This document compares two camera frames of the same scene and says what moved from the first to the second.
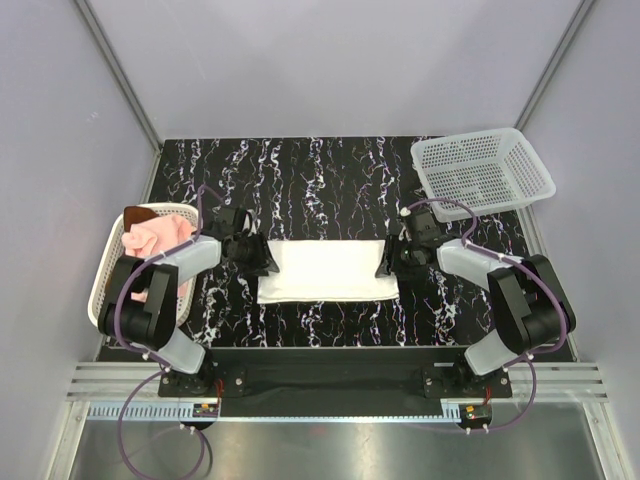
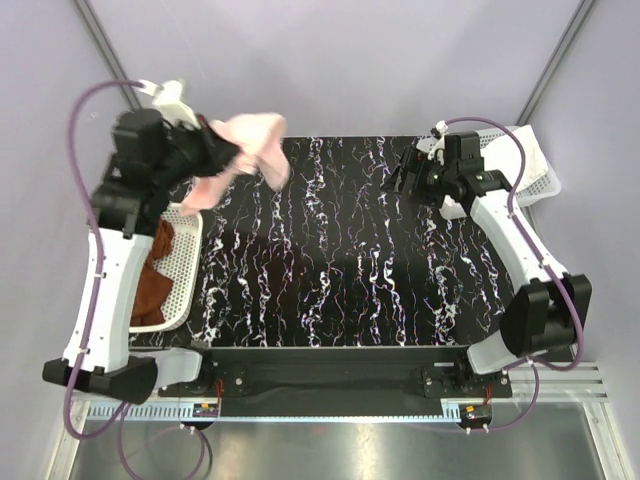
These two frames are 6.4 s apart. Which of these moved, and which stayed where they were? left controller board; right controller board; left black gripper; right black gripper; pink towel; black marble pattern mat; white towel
Moved: pink towel; left black gripper; white towel; right black gripper
Stayed: right controller board; black marble pattern mat; left controller board
